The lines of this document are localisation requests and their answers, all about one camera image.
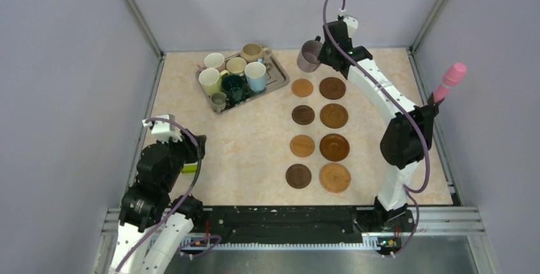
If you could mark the light blue mug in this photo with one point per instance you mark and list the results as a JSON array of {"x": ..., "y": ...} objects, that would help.
[{"x": 255, "y": 73}]

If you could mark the tan mug with handle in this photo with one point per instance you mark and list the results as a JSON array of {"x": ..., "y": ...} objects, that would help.
[{"x": 252, "y": 52}]

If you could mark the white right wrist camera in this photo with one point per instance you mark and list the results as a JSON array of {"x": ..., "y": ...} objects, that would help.
[{"x": 351, "y": 22}]

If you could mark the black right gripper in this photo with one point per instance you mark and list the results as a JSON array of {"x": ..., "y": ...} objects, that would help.
[{"x": 322, "y": 57}]

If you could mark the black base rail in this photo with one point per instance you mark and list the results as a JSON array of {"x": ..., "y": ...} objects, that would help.
[{"x": 298, "y": 227}]

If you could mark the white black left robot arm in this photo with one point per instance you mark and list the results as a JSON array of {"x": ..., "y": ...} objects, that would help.
[{"x": 144, "y": 203}]

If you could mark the pale yellow mug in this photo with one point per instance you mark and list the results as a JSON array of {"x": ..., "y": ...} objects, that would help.
[{"x": 211, "y": 80}]

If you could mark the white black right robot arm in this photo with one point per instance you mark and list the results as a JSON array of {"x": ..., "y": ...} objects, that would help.
[{"x": 408, "y": 135}]

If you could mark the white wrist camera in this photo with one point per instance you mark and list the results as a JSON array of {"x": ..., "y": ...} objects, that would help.
[
  {"x": 351, "y": 22},
  {"x": 164, "y": 132}
]

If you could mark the white mug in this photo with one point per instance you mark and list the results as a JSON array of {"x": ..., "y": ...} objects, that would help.
[{"x": 213, "y": 60}]

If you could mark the light bamboo coaster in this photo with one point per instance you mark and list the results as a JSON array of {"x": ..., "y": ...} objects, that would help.
[
  {"x": 302, "y": 145},
  {"x": 302, "y": 87}
]

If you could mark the green white block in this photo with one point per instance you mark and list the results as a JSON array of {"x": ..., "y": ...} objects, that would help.
[{"x": 189, "y": 168}]

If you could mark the beige mug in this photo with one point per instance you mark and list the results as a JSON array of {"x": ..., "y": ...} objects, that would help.
[{"x": 236, "y": 66}]

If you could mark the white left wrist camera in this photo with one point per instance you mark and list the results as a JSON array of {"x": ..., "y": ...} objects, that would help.
[{"x": 164, "y": 132}]

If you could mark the metal serving tray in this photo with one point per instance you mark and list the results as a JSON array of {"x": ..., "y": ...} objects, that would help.
[{"x": 276, "y": 77}]

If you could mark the woven rattan coaster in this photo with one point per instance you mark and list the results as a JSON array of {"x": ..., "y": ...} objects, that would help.
[{"x": 334, "y": 178}]

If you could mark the small grey-green cup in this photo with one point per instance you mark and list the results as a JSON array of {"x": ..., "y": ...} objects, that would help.
[{"x": 218, "y": 102}]

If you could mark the dark walnut coaster front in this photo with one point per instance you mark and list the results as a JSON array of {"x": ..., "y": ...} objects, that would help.
[{"x": 298, "y": 176}]

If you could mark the pink microphone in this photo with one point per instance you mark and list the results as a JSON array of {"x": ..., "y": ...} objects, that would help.
[{"x": 451, "y": 78}]

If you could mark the dark green mug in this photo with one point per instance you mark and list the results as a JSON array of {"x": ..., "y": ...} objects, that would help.
[{"x": 234, "y": 88}]

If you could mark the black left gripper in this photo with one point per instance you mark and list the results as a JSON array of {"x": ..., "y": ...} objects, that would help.
[{"x": 193, "y": 150}]

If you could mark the brown saucer coaster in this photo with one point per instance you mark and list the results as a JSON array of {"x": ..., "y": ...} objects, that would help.
[
  {"x": 334, "y": 147},
  {"x": 334, "y": 116},
  {"x": 332, "y": 88}
]

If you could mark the mauve mug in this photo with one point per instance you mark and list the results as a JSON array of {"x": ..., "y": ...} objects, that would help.
[{"x": 307, "y": 60}]

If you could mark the dark walnut coaster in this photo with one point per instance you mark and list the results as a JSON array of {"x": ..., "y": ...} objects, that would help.
[
  {"x": 303, "y": 115},
  {"x": 298, "y": 176}
]

